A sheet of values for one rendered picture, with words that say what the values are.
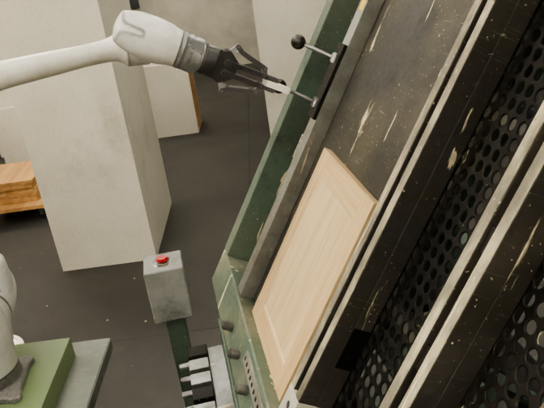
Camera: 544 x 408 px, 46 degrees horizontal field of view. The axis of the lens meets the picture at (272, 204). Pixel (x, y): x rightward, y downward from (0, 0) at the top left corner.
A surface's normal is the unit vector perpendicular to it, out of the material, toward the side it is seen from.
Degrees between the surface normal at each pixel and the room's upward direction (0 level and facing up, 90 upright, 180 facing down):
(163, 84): 90
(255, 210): 90
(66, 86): 90
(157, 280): 90
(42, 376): 1
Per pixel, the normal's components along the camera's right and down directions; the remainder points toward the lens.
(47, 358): -0.12, -0.90
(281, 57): 0.04, 0.40
